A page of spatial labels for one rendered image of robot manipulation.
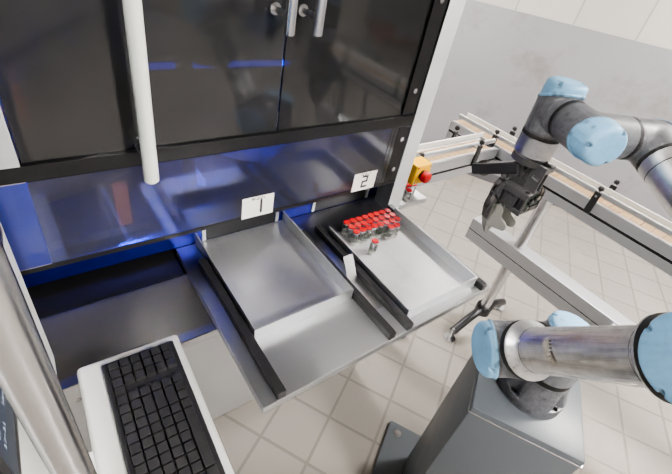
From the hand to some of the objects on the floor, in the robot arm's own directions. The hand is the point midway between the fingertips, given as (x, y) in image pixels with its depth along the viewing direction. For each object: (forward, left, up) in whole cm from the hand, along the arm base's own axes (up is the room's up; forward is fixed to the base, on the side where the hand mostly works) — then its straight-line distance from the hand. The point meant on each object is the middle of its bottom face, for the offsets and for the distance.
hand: (485, 225), depth 97 cm
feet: (-26, -87, -110) cm, 142 cm away
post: (+29, -28, -110) cm, 117 cm away
